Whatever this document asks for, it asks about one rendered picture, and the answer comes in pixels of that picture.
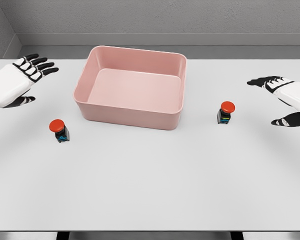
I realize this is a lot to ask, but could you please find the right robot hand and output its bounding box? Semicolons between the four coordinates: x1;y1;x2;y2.
246;76;300;128

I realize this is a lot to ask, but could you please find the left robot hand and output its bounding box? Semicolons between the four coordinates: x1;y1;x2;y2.
0;53;60;111

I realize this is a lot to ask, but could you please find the red button industrial switch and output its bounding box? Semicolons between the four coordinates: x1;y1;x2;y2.
216;100;236;125
48;119;71;144

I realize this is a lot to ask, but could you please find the pink rectangular basket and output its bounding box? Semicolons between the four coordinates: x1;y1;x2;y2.
72;45;188;131

